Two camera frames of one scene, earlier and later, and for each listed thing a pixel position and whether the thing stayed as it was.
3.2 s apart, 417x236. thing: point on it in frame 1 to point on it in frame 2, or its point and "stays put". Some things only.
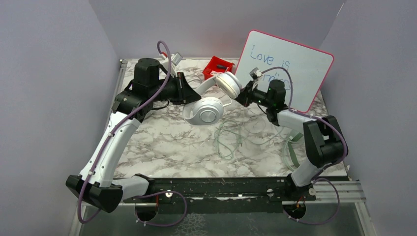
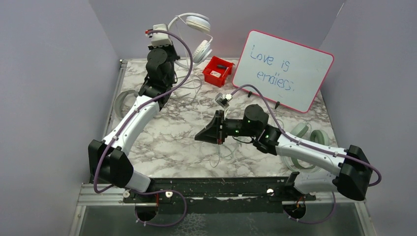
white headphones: [209, 110] to [197, 22]
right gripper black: [245, 95] to [213, 132]
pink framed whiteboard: [304, 71] stays put
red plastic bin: [217, 65] stays put
